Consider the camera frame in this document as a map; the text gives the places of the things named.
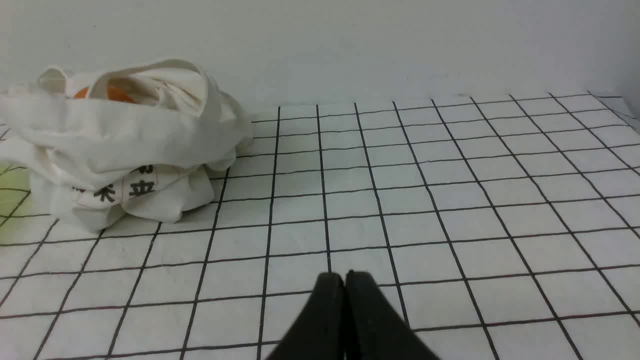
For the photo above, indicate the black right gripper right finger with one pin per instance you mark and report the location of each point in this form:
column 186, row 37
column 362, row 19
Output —
column 375, row 331

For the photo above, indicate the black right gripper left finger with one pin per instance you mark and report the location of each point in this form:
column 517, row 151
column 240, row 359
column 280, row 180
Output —
column 316, row 332

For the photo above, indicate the white cloth bag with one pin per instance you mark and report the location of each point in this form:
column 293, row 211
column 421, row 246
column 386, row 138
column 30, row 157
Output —
column 92, row 161

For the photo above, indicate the orange vegetable in bag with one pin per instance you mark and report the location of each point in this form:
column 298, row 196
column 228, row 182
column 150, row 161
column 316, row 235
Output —
column 113, row 94

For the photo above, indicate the white grid tablecloth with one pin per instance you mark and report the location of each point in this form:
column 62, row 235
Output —
column 498, row 229

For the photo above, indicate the green glass leaf plate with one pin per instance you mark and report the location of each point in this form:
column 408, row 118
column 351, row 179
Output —
column 15, row 192

